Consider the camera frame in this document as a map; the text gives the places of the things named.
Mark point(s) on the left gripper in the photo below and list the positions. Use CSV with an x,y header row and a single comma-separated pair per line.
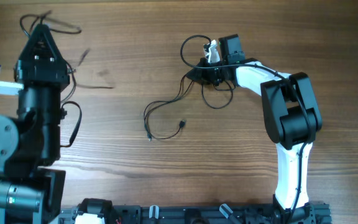
x,y
53,66

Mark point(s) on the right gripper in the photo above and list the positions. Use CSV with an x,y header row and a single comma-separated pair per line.
x,y
202,76

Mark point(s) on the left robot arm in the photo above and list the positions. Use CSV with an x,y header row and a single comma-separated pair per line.
x,y
30,191

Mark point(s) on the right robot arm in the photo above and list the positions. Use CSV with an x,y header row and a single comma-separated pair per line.
x,y
291,114

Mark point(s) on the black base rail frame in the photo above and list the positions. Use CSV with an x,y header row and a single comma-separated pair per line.
x,y
102,211

